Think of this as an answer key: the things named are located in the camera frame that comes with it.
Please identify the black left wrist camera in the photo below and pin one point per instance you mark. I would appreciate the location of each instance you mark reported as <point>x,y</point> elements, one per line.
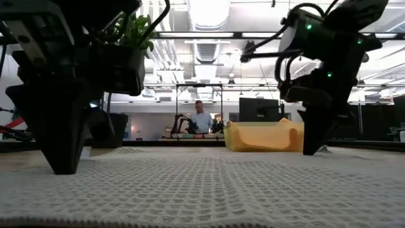
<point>120,69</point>

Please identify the silver spiral ventilation duct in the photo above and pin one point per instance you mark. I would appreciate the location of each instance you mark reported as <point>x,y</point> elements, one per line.
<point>209,50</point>

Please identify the orange microfiber towel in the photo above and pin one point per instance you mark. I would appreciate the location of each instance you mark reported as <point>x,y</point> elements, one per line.
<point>262,139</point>

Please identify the black overhead crossbar with lights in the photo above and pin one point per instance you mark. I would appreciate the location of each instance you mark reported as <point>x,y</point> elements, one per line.
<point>196,35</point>

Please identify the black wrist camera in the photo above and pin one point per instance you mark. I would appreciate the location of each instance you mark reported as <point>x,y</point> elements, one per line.
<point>300,35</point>
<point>120,69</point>

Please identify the black plant pot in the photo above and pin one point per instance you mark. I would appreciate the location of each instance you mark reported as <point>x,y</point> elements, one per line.
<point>121,130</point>

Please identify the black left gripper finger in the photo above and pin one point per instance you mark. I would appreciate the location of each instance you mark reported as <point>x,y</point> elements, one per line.
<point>101,126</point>
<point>60,126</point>

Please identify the black ceiling spotlight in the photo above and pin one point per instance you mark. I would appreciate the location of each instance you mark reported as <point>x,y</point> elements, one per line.
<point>248,47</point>
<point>365,58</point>

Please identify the grey microfiber towel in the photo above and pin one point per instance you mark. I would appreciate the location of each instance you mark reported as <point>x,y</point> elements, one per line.
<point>202,190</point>

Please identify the large black monitor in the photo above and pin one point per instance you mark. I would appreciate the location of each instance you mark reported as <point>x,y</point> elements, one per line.
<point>259,109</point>

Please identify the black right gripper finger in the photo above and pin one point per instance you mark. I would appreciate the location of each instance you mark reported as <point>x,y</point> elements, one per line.
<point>316,126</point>
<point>346,118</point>

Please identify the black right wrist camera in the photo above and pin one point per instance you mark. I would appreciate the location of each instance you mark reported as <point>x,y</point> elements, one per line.
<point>300,35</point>

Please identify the black room divider panel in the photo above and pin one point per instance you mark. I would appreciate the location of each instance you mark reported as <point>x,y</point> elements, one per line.
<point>379,122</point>

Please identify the person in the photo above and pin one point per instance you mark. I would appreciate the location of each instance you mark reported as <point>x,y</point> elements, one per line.
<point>202,122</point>

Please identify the green leafy plant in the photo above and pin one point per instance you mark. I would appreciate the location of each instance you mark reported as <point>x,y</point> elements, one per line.
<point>136,28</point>

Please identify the yellow translucent plastic bin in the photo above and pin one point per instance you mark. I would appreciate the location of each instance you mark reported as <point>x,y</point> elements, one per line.
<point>228,142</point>

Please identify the red angled bar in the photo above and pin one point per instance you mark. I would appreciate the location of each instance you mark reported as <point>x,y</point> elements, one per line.
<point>16,123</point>

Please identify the black background robot arm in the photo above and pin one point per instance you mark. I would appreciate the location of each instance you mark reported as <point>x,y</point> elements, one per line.
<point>218,126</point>
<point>185,123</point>

